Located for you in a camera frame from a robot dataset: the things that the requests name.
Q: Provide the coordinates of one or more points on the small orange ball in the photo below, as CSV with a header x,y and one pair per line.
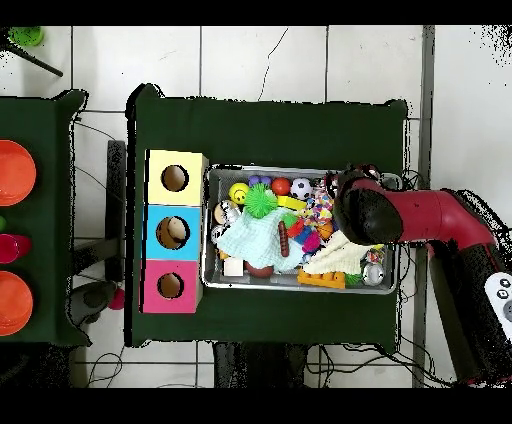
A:
x,y
280,186

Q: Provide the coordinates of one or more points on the yellow cheese wedge toy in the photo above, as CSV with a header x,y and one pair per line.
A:
x,y
292,203

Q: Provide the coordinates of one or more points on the mint green waffle cloth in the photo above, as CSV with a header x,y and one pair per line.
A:
x,y
252,240

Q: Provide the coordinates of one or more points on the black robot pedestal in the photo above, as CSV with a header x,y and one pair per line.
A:
x,y
256,364

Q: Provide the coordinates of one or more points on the magenta plastic cup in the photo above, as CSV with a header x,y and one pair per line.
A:
x,y
14,248

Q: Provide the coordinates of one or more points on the wooden box with three holes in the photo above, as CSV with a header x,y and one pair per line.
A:
x,y
192,192

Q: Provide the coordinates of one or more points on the yellow smiley ball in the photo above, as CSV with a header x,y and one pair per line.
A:
x,y
239,194

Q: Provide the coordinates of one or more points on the orange building block plate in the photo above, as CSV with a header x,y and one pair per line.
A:
x,y
320,279

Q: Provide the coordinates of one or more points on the black rod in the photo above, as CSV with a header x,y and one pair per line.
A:
x,y
36,62

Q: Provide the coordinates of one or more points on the black and white soccer ball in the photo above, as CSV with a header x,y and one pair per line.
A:
x,y
300,188

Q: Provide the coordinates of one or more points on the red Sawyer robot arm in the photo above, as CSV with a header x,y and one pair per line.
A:
x,y
440,216

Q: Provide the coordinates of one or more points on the green round object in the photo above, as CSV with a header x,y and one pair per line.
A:
x,y
26,36

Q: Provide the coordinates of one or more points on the cream waffle cloth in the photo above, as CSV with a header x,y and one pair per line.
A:
x,y
340,256

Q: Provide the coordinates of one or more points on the grey object with red ball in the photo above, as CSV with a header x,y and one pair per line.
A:
x,y
94,300

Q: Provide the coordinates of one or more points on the metal mesh bin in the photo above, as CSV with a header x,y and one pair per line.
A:
x,y
214,276

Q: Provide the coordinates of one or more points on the dark green table cloth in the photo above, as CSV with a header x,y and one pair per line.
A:
x,y
260,132

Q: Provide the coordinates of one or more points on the green cloth of side table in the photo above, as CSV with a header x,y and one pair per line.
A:
x,y
52,200

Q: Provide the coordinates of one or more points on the orange plastic bowl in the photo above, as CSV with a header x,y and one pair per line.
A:
x,y
14,304
14,172

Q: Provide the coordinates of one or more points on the rainbow spiky caterpillar toy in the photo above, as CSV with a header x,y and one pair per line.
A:
x,y
306,236

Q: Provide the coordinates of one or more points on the green spiky toy with eyes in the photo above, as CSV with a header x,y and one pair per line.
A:
x,y
260,200

